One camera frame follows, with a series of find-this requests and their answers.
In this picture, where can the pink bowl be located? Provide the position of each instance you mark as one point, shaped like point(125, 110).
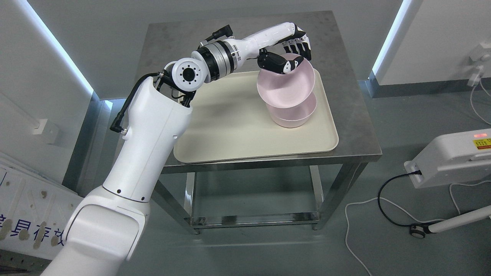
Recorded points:
point(286, 90)
point(295, 116)

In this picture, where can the steel table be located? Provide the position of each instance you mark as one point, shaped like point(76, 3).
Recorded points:
point(332, 173)

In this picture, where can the white machine on stand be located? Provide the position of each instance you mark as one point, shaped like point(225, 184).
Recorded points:
point(452, 158)

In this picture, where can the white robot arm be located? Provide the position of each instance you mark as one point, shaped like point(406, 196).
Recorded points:
point(107, 225)

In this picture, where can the white wall socket left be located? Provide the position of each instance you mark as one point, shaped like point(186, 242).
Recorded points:
point(47, 131)

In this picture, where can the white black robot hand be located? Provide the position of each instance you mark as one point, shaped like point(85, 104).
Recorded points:
point(292, 38)

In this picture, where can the white wall plug right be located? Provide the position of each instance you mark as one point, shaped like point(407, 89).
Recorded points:
point(480, 57)

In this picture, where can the beige plastic tray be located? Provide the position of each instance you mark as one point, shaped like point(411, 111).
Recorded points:
point(230, 121)

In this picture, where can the white sign board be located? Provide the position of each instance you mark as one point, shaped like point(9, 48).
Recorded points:
point(34, 210)

